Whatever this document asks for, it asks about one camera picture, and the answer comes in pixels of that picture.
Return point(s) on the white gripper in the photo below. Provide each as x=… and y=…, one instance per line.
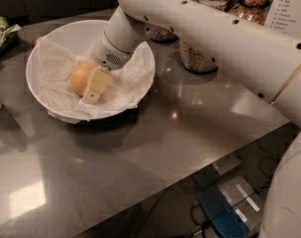
x=106, y=54

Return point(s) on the orange fruit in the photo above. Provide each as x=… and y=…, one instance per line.
x=80, y=76

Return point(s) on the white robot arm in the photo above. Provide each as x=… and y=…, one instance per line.
x=265, y=61

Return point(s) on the white bowl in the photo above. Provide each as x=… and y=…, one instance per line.
x=78, y=37

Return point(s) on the white paper napkin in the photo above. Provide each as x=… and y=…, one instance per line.
x=127, y=88

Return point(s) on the left glass cereal jar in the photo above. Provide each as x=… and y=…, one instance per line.
x=162, y=35

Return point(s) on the front glass cereal jar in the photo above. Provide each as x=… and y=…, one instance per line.
x=192, y=59

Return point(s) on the green snack packet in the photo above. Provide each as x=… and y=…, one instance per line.
x=8, y=34

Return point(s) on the right glass cereal jar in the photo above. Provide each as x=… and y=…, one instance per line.
x=251, y=10

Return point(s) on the grey floor boxes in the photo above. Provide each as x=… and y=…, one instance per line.
x=245, y=187

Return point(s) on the blue box under table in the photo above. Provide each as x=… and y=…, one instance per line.
x=221, y=214

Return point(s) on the allergen information sign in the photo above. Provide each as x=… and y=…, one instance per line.
x=285, y=16

